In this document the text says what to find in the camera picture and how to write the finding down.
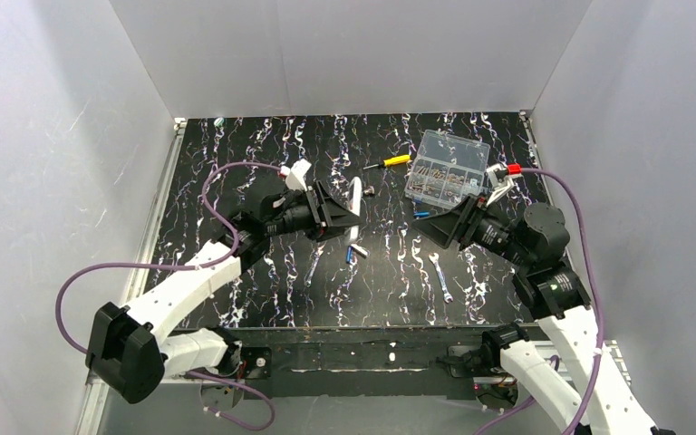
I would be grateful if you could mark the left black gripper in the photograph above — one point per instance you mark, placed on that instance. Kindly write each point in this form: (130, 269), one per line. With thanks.
(314, 209)

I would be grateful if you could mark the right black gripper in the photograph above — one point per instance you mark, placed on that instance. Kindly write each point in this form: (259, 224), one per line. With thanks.
(469, 222)

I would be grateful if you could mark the white remote control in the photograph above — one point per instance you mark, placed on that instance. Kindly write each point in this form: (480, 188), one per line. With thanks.
(355, 203)

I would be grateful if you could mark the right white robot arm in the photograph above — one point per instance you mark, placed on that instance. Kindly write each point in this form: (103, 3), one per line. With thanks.
(594, 398)

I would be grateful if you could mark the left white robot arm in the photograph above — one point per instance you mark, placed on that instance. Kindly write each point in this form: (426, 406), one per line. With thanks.
(133, 348)

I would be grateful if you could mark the silver wrench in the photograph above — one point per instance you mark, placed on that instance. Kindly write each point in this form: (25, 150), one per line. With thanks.
(435, 260)

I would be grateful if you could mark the silver battery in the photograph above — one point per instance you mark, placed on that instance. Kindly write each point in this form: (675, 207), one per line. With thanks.
(360, 251)

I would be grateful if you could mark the clear plastic screw box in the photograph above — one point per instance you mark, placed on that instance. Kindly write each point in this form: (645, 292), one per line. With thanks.
(446, 169)

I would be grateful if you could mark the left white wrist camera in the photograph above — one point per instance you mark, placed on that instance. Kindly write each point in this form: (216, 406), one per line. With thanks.
(295, 175)

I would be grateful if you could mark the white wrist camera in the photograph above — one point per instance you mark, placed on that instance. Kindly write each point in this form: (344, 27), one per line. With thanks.
(295, 175)
(501, 178)

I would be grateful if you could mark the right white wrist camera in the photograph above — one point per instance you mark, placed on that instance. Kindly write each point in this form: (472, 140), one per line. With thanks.
(501, 178)

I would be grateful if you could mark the yellow handled screwdriver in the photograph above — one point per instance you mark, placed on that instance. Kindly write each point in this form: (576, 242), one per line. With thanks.
(393, 161)

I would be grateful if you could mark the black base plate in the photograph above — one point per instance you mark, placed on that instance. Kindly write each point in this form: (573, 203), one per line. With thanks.
(364, 361)

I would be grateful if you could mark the aluminium frame rail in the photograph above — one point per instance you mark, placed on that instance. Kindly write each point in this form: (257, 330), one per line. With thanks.
(96, 391)

